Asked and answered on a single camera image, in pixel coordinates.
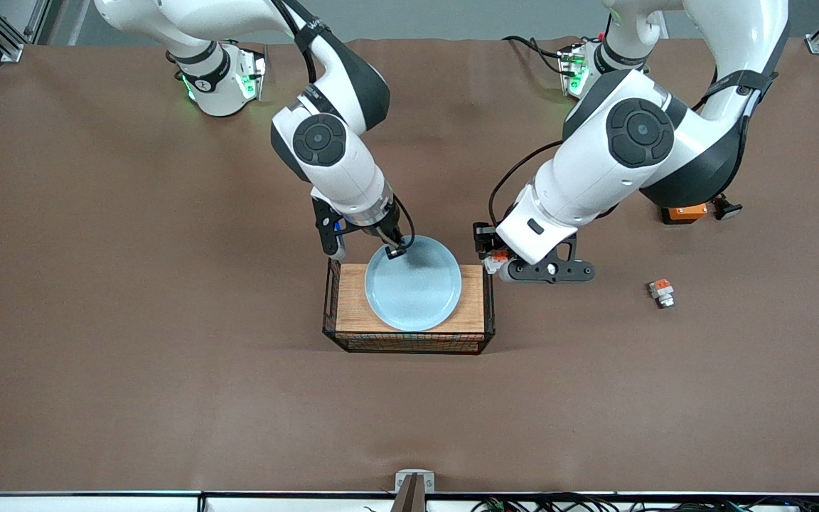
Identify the brown table cover sheet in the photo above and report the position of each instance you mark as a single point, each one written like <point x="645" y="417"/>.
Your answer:
<point x="97" y="391"/>

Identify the light blue round plate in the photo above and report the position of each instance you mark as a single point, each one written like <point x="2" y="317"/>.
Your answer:
<point x="413" y="291"/>

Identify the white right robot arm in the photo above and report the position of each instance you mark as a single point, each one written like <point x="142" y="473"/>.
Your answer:
<point x="331" y="142"/>

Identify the white table edge rail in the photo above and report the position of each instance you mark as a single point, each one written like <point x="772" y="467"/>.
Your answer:
<point x="97" y="503"/>

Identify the white orange switch contact block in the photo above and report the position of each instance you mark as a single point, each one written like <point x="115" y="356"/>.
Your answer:
<point x="496" y="264"/>
<point x="662" y="292"/>

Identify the orange button box with hole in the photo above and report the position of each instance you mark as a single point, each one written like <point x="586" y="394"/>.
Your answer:
<point x="685" y="212"/>

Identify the black push button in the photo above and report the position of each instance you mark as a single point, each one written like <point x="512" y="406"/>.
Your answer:
<point x="727" y="209"/>

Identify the wooden board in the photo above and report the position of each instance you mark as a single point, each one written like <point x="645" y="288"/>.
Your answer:
<point x="351" y="316"/>

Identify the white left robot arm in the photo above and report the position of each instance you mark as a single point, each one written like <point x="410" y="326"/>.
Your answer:
<point x="637" y="135"/>

